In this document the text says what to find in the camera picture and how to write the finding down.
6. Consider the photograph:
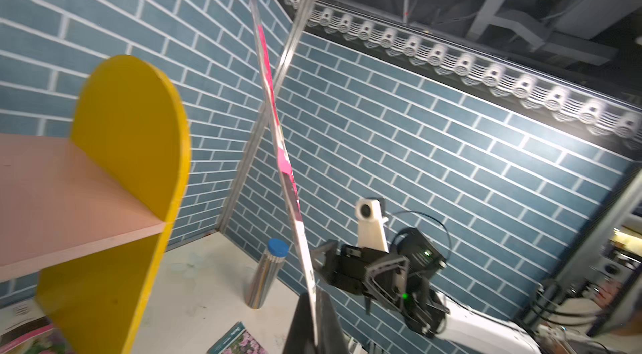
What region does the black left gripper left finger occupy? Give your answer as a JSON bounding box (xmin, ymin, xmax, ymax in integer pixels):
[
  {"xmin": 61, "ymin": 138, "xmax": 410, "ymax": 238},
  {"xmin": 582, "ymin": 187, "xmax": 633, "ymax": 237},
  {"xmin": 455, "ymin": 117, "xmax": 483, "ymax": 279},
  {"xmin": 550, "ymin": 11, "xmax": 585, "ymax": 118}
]
[{"xmin": 282, "ymin": 293, "xmax": 313, "ymax": 354}]

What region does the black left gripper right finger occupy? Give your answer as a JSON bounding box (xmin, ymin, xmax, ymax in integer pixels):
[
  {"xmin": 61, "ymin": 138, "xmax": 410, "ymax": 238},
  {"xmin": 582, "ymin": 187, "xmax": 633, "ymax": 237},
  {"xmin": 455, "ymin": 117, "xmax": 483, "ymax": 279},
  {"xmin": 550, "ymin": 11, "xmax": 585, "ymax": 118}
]
[{"xmin": 317, "ymin": 290, "xmax": 349, "ymax": 354}]

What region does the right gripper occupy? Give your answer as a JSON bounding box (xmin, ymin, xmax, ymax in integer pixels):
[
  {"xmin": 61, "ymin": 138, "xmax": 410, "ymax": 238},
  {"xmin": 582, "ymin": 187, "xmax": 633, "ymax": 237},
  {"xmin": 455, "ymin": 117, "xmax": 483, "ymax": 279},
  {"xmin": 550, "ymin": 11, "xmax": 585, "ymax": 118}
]
[{"xmin": 310, "ymin": 240, "xmax": 410, "ymax": 312}]

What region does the purple flower seed bag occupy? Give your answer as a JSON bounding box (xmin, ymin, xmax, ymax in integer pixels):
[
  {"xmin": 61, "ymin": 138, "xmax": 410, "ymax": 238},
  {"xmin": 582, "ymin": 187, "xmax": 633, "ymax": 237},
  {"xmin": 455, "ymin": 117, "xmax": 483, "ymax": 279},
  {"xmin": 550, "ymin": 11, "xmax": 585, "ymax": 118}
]
[{"xmin": 207, "ymin": 322, "xmax": 268, "ymax": 354}]

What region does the red peony seed bag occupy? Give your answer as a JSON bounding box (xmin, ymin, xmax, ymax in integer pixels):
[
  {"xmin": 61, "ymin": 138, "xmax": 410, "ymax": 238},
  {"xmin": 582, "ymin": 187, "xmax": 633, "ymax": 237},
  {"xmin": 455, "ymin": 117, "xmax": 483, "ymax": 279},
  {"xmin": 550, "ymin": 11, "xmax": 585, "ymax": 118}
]
[{"xmin": 249, "ymin": 0, "xmax": 320, "ymax": 353}]

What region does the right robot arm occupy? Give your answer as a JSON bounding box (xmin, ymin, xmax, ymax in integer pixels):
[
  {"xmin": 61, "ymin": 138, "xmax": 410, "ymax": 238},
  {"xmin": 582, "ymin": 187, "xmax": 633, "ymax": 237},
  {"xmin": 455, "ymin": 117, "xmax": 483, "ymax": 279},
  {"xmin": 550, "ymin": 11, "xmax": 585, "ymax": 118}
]
[{"xmin": 311, "ymin": 227, "xmax": 541, "ymax": 353}]

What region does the yellow wooden shelf unit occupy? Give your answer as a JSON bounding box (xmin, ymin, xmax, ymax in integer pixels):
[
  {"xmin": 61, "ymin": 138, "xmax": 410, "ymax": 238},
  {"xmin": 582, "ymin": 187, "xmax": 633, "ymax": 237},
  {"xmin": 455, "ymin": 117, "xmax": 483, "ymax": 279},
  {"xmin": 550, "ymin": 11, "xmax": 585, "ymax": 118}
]
[{"xmin": 1, "ymin": 56, "xmax": 191, "ymax": 353}]

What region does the colourful flower seed bag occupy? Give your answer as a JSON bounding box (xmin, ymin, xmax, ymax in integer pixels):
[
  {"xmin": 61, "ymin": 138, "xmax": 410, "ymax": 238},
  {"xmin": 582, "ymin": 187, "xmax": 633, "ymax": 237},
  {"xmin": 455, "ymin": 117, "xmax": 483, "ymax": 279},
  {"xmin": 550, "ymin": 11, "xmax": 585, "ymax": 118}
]
[{"xmin": 1, "ymin": 299, "xmax": 74, "ymax": 354}]

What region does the steel bottle blue cap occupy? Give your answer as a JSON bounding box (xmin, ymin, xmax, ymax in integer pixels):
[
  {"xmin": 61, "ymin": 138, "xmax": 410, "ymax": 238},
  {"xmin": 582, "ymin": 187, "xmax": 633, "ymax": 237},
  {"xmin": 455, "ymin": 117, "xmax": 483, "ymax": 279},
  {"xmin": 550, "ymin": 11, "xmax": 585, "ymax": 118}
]
[{"xmin": 245, "ymin": 239, "xmax": 289, "ymax": 309}]

